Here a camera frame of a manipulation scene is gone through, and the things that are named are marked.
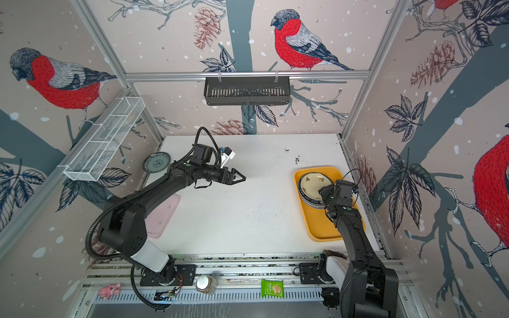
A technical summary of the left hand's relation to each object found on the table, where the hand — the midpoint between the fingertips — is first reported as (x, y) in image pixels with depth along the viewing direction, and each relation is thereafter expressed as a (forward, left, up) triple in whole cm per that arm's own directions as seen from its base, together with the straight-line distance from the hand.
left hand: (239, 177), depth 81 cm
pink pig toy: (-37, +46, -16) cm, 61 cm away
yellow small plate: (+3, -32, -13) cm, 35 cm away
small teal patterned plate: (+24, +51, -19) cm, 59 cm away
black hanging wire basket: (+51, -2, +9) cm, 52 cm away
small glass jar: (-36, +9, -8) cm, 38 cm away
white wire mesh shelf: (+1, +53, +12) cm, 54 cm away
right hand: (-2, -37, -9) cm, 39 cm away
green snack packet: (-37, -14, -17) cm, 43 cm away
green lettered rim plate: (-4, -31, -13) cm, 34 cm away
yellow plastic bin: (-14, -35, -20) cm, 43 cm away
